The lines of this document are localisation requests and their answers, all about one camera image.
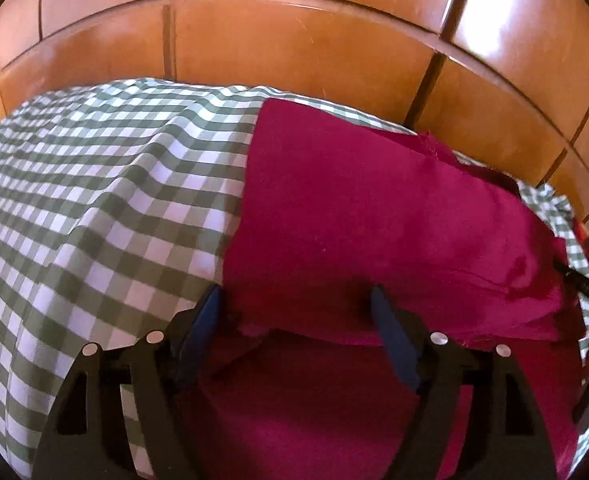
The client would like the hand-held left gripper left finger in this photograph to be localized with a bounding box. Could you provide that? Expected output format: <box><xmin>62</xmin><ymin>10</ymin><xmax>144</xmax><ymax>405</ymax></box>
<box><xmin>31</xmin><ymin>285</ymin><xmax>222</xmax><ymax>480</ymax></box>

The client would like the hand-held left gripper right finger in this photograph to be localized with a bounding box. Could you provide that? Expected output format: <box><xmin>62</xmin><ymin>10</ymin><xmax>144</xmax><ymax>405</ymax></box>
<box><xmin>371</xmin><ymin>285</ymin><xmax>559</xmax><ymax>480</ymax></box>

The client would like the dark red cloth garment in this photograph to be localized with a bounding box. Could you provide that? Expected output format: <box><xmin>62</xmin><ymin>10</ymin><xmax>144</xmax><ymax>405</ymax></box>
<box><xmin>174</xmin><ymin>97</ymin><xmax>587</xmax><ymax>480</ymax></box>

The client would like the green checked bed sheet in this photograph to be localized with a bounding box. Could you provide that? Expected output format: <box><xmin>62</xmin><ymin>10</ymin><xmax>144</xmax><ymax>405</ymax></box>
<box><xmin>0</xmin><ymin>77</ymin><xmax>589</xmax><ymax>480</ymax></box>

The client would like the wooden wardrobe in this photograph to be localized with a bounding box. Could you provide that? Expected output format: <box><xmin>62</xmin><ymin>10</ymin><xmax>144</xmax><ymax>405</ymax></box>
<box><xmin>0</xmin><ymin>0</ymin><xmax>589</xmax><ymax>241</ymax></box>

